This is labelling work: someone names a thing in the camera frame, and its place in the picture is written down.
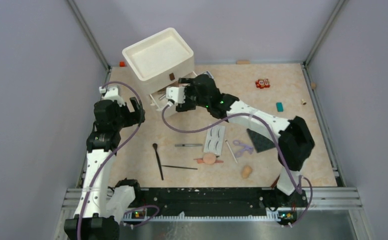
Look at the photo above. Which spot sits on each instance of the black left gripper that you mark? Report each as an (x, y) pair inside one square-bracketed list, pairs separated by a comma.
[(133, 116)]

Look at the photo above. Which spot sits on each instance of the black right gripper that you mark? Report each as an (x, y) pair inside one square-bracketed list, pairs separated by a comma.
[(185, 105)]

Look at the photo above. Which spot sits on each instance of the white plastic drawer organizer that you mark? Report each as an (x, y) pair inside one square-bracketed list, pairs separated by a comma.
[(157, 62)]

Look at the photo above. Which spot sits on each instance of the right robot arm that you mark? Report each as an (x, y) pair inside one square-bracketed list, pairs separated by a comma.
[(291, 137)]

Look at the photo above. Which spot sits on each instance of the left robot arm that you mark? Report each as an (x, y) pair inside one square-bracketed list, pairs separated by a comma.
[(92, 219)]

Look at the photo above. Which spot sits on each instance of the black makeup brush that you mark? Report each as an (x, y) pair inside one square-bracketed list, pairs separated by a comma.
[(155, 146)]

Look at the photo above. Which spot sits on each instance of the beige makeup sponge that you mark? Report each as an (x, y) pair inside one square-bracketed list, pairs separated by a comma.
[(246, 171)]

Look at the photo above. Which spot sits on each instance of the blue playing card deck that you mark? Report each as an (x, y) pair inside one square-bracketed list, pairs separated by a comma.
[(209, 74)]

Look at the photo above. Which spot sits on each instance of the white false eyelash card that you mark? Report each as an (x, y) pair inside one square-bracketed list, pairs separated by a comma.
[(214, 140)]

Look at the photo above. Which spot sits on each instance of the white cosmetic pencil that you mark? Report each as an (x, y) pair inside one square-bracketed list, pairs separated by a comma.
[(231, 151)]

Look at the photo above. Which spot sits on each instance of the silver eyeliner pencil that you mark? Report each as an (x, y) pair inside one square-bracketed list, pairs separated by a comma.
[(188, 145)]

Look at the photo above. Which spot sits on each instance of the peach powder puff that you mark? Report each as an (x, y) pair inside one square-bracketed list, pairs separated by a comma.
[(209, 158)]

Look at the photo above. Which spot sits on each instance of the thin black pencil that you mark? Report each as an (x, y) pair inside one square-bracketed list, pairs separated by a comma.
[(179, 167)]

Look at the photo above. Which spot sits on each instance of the dark green building baseplate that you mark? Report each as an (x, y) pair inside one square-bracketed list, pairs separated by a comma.
[(260, 142)]

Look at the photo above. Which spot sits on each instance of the teal toy block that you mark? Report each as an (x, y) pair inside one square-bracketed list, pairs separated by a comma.
[(279, 107)]

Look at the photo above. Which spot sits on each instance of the wooden block at wall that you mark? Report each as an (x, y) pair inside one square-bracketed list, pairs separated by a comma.
[(243, 62)]

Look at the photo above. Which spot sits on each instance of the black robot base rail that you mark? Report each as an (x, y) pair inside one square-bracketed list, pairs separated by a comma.
[(218, 201)]

